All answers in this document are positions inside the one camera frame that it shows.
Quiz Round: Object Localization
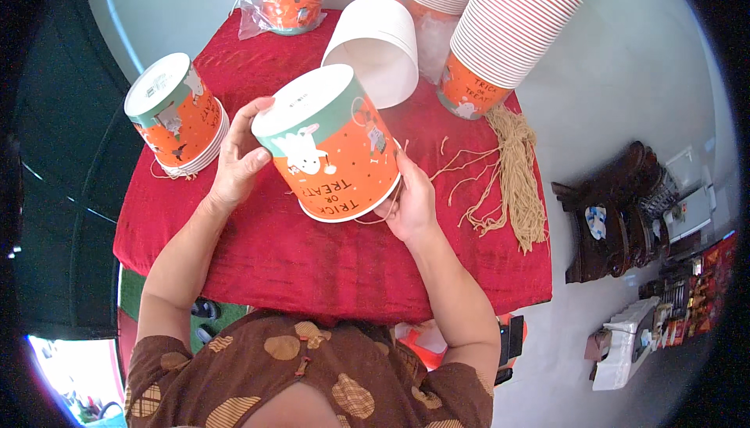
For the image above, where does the person's right hand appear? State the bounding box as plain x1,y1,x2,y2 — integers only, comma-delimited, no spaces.
374,148,449,246

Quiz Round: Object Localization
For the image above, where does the person's left hand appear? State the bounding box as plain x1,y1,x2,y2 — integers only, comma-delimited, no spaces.
208,96,276,212

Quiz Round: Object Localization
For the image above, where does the beige string handle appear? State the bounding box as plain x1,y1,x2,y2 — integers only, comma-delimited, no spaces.
353,138,410,226

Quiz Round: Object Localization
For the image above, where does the orange ghost print paper bucket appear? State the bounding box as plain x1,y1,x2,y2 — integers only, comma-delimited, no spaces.
251,64,403,224

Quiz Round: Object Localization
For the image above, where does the short stack of orange buckets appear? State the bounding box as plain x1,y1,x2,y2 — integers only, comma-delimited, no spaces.
123,52,231,182

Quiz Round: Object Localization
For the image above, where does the red tablecloth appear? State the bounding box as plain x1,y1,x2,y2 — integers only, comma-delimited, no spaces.
112,8,554,327

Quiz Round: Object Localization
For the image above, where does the orange plastic bag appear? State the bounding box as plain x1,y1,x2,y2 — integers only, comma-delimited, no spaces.
394,313,528,371

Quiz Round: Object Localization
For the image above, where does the lying stack of paper buckets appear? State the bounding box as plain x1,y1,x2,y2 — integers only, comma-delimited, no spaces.
320,0,420,110

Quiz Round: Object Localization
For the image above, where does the black box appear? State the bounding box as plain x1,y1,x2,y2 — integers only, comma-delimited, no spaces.
494,314,526,387

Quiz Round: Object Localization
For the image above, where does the green mat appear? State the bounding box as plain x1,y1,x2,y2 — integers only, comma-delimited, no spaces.
120,266,249,355

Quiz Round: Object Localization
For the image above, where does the bucket stack in plastic bag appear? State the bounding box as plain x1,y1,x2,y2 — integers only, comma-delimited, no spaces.
237,0,330,41

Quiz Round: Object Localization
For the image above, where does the bucket stack with white filling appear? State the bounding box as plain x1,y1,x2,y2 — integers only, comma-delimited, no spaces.
403,0,488,86

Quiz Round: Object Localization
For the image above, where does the tall stack of orange buckets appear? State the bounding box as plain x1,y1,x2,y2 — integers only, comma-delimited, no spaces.
436,0,586,121

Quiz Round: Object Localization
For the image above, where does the dark carved wooden furniture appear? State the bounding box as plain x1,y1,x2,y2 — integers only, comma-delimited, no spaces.
551,140,682,285

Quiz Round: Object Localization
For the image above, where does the person's body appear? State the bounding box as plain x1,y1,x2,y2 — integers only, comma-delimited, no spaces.
124,290,496,428

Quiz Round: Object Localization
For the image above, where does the white tray stack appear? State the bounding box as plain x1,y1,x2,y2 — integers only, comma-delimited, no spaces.
585,296,662,392

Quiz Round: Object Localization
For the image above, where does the white printer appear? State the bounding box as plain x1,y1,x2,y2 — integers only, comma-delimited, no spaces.
661,147,720,245

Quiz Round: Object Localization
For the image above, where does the shelf of colourful goods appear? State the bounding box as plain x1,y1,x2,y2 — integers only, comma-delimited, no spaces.
639,230,740,350

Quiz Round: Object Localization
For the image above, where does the bundle of beige strings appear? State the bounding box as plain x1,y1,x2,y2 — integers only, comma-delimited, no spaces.
429,103,550,255

